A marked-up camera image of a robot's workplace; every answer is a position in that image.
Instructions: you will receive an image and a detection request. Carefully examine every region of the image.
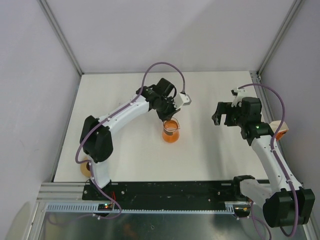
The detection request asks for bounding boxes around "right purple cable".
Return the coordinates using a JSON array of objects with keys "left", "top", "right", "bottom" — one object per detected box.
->
[{"left": 237, "top": 83, "right": 301, "bottom": 240}]

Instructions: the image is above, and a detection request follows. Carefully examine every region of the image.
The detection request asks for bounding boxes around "orange glass flask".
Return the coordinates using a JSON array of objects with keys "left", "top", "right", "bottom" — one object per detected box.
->
[{"left": 162, "top": 117, "right": 180, "bottom": 144}]

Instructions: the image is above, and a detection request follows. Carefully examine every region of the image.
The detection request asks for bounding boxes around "grey slotted cable duct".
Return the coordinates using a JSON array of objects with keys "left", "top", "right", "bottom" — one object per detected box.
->
[{"left": 44, "top": 201, "right": 237, "bottom": 215}]

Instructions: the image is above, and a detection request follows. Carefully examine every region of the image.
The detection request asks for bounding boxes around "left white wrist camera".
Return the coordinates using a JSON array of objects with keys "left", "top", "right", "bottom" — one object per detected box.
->
[{"left": 173, "top": 92, "right": 192, "bottom": 110}]

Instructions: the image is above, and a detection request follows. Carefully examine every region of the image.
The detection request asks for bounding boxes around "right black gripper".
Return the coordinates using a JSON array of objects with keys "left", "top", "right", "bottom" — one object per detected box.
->
[{"left": 211, "top": 101, "right": 247, "bottom": 127}]

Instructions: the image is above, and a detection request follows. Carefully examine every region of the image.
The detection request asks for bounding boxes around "left aluminium frame post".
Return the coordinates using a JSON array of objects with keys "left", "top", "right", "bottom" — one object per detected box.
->
[{"left": 37, "top": 0, "right": 84, "bottom": 76}]

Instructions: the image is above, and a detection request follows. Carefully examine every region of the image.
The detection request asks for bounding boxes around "aluminium frame post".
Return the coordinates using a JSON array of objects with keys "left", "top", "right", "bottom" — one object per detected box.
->
[
  {"left": 256, "top": 0, "right": 306, "bottom": 76},
  {"left": 37, "top": 0, "right": 84, "bottom": 76}
]

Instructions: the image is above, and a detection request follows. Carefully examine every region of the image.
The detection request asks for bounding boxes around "white orange box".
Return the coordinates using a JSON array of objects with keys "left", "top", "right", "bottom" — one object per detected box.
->
[{"left": 269, "top": 120, "right": 289, "bottom": 141}]

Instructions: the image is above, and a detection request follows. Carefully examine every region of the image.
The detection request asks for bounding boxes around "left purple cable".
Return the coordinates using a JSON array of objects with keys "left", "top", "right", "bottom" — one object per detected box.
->
[{"left": 75, "top": 61, "right": 187, "bottom": 225}]

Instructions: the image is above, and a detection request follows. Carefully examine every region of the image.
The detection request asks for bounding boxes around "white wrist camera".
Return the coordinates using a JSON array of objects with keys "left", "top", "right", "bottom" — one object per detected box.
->
[
  {"left": 231, "top": 87, "right": 249, "bottom": 108},
  {"left": 173, "top": 92, "right": 192, "bottom": 110}
]

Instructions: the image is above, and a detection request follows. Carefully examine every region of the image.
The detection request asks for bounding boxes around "purple cable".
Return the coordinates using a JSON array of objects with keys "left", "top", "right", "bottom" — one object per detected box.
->
[
  {"left": 237, "top": 83, "right": 301, "bottom": 240},
  {"left": 75, "top": 61, "right": 187, "bottom": 225}
]

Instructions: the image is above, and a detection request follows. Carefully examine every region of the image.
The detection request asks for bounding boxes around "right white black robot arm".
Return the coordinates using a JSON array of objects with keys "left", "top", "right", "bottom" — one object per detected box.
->
[{"left": 212, "top": 97, "right": 315, "bottom": 228}]

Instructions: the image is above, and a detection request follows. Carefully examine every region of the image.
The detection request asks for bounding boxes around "right aluminium frame post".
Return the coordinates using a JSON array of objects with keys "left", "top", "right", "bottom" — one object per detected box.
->
[{"left": 256, "top": 0, "right": 306, "bottom": 76}]

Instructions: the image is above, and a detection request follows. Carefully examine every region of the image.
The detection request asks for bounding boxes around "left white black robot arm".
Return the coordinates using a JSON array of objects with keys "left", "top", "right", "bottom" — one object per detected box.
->
[{"left": 80, "top": 78, "right": 179, "bottom": 200}]

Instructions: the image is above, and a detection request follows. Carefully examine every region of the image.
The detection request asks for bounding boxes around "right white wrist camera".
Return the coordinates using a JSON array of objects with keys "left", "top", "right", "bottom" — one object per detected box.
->
[{"left": 231, "top": 87, "right": 249, "bottom": 108}]

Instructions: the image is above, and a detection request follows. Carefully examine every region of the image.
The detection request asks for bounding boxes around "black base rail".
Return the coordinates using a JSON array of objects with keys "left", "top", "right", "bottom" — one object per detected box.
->
[{"left": 82, "top": 180, "right": 249, "bottom": 211}]

